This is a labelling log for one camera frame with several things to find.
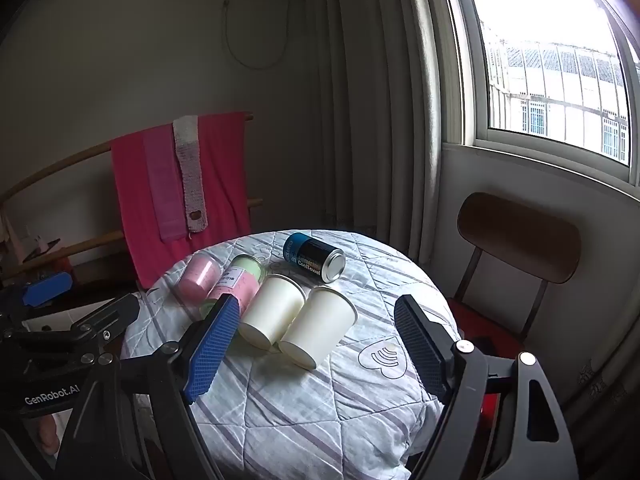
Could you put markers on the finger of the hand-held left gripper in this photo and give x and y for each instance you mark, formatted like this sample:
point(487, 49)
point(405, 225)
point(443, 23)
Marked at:
point(107, 314)
point(47, 288)

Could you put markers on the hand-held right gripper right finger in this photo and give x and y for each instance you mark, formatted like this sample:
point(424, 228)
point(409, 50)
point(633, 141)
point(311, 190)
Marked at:
point(421, 347)

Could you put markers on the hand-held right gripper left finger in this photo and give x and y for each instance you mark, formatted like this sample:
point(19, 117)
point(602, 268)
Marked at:
point(210, 352)

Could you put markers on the white paper cup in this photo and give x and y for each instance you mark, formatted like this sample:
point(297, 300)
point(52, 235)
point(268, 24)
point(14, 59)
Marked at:
point(272, 310)
point(320, 327)

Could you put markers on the pink and green labelled cup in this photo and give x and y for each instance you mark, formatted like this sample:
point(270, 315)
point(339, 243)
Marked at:
point(236, 285)

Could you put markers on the pink plastic cup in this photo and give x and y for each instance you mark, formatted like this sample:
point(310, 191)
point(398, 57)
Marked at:
point(197, 277)

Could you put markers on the person's left hand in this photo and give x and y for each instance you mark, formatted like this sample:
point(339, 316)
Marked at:
point(48, 432)

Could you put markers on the small white object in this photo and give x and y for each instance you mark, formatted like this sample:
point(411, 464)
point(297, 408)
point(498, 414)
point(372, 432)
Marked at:
point(35, 246)

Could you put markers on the light pink cloth strip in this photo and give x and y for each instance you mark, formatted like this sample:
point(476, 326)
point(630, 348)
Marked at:
point(165, 195)

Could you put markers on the blue and black can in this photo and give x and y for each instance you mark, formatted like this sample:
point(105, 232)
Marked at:
point(307, 252)

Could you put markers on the brown wooden chair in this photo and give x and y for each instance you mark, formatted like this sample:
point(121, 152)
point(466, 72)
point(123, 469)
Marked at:
point(520, 235)

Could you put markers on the white and pink knitted strip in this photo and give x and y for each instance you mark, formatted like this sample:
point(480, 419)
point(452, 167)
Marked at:
point(192, 180)

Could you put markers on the bright pink towel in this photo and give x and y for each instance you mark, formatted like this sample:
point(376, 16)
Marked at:
point(225, 170)

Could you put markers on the grey curtain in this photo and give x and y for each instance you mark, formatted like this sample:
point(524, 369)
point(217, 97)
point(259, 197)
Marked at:
point(380, 110)

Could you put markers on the white framed window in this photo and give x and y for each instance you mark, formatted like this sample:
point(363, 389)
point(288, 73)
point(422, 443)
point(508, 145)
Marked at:
point(550, 10)

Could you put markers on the wooden rail rack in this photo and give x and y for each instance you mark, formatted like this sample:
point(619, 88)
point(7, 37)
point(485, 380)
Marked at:
point(75, 249)

